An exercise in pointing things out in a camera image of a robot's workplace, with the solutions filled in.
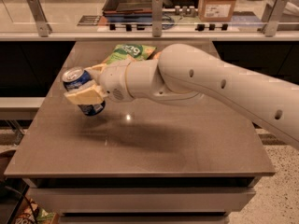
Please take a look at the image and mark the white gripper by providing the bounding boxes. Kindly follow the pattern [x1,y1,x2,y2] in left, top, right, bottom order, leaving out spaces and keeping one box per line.
[64,60,133,105]

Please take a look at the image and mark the blue pepsi can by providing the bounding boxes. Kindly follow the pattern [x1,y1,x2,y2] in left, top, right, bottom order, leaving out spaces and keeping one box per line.
[62,67,106,116]

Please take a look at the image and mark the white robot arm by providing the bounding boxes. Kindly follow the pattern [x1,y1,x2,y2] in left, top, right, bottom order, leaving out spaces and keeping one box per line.
[62,44,299,149]

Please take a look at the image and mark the green chip bag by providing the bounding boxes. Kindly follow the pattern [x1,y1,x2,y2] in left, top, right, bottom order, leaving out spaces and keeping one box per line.
[103,44,156,64]

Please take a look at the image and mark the red apple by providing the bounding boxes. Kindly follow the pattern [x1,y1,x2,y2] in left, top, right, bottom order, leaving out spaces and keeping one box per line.
[153,51,162,60]

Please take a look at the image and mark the dark tray with orange rim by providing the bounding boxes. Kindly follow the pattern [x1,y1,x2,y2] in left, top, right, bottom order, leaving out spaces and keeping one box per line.
[102,0,152,15]

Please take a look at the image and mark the snack bag on floor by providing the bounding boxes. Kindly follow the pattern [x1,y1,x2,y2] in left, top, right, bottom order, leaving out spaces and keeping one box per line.
[12,199,59,224]

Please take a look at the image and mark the cardboard box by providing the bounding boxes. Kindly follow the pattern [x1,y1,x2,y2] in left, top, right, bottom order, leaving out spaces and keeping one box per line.
[198,0,236,21]

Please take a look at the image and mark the left metal glass bracket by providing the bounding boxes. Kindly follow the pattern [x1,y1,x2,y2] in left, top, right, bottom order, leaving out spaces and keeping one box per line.
[26,0,51,37]

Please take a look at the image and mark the metal glass bracket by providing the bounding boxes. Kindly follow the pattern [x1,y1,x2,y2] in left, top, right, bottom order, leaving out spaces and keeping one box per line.
[26,0,51,37]
[152,0,163,37]
[262,0,289,37]

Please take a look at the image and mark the middle metal glass bracket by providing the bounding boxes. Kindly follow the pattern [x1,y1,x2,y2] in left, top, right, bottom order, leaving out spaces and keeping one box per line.
[152,0,163,37]

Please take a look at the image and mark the right metal glass bracket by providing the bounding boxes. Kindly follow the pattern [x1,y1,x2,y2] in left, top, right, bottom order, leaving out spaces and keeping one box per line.
[262,0,289,37]

